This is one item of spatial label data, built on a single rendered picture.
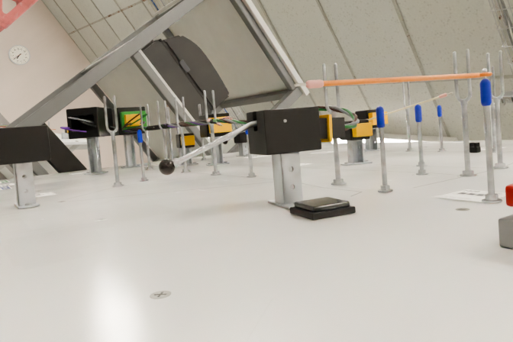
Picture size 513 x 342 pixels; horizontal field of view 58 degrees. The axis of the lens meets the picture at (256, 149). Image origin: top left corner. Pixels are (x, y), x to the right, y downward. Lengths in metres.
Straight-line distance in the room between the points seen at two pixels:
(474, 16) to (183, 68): 1.96
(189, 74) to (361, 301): 1.35
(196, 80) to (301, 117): 1.12
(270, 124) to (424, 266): 0.21
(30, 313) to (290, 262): 0.13
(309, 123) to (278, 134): 0.03
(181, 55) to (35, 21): 6.70
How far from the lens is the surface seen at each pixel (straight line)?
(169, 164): 0.40
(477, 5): 2.99
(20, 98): 7.99
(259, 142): 0.42
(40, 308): 0.25
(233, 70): 1.87
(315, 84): 0.32
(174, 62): 1.50
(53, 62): 8.12
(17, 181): 0.65
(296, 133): 0.42
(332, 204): 0.38
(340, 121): 0.46
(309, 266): 0.26
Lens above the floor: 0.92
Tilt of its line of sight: 24 degrees up
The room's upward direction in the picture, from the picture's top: 44 degrees clockwise
